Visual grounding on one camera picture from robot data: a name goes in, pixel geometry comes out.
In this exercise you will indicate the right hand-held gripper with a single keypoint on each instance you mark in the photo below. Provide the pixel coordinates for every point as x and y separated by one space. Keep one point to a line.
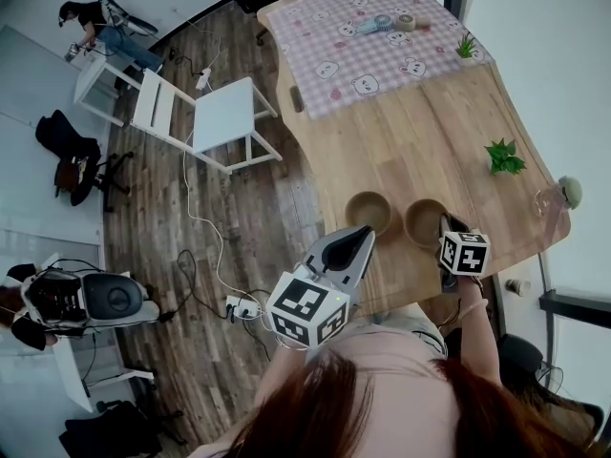
465 256

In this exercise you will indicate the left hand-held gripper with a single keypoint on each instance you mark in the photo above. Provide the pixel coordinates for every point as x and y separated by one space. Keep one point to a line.
305 310

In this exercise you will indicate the brown bowl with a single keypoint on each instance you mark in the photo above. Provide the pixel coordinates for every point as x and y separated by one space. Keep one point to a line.
420 222
367 208
384 227

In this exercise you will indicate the person's right forearm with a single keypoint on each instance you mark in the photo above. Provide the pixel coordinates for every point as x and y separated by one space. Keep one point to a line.
479 351

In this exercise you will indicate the person's left forearm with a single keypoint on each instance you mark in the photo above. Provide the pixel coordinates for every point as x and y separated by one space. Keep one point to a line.
279 377

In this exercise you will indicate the thin wrist band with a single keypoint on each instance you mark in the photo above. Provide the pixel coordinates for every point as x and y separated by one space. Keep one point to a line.
470 310

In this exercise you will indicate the wooden table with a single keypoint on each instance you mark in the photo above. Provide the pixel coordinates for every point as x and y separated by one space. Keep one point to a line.
406 151

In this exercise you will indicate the leafy green potted plant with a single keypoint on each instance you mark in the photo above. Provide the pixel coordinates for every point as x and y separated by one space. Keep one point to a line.
505 158

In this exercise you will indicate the paper cup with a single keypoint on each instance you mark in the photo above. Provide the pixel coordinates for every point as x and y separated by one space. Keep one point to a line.
518 287

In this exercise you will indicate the glass bottle with green cap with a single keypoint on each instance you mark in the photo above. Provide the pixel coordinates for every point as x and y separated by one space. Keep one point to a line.
549 201

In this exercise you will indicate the white power strip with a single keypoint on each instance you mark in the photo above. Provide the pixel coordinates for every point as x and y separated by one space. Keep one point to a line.
243 307
203 79

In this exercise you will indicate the person's beige shirt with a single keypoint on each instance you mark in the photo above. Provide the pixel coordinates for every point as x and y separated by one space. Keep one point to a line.
401 389

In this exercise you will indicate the pink checkered tablecloth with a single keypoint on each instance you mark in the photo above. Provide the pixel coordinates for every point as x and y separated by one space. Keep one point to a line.
372 65

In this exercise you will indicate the small spiky potted plant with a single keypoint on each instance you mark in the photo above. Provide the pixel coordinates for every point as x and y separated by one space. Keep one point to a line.
466 48

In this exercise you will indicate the white wooden chair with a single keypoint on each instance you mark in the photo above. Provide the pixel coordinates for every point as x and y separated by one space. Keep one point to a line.
224 115

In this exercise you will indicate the beige tape roll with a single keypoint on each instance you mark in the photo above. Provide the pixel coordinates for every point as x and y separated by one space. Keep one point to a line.
405 23

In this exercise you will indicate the blue handheld fan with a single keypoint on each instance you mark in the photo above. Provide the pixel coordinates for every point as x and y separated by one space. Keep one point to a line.
377 24

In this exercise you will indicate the grey backpack rig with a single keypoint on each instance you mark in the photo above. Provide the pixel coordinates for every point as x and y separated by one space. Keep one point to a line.
133 22
112 296

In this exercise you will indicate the brown bag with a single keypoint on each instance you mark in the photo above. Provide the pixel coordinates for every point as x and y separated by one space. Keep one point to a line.
69 177

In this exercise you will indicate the white desk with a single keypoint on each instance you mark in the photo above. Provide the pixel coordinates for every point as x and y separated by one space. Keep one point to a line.
69 375

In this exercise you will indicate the small white table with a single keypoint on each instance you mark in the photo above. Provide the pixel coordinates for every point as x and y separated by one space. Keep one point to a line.
93 77

